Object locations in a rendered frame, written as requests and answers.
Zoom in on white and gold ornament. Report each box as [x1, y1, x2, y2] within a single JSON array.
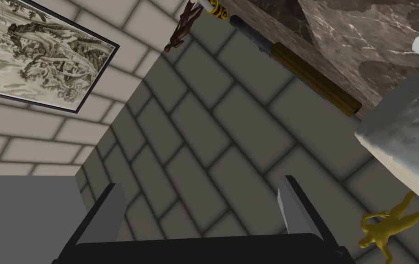
[[196, 0, 230, 21]]

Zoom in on yellow human figurine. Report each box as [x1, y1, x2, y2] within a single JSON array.
[[358, 192, 419, 264]]

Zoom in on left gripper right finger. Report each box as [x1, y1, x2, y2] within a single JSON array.
[[277, 175, 337, 243]]

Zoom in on grey white block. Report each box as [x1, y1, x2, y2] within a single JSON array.
[[354, 74, 419, 215]]

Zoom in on rolling pin with brown handle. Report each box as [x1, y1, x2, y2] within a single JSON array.
[[229, 15, 363, 117]]

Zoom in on dark brown human figurine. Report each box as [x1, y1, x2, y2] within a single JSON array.
[[163, 0, 203, 53]]

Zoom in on framed landscape picture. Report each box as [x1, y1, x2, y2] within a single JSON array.
[[0, 0, 121, 114]]

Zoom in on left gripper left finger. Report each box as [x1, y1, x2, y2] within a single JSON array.
[[60, 182, 127, 258]]

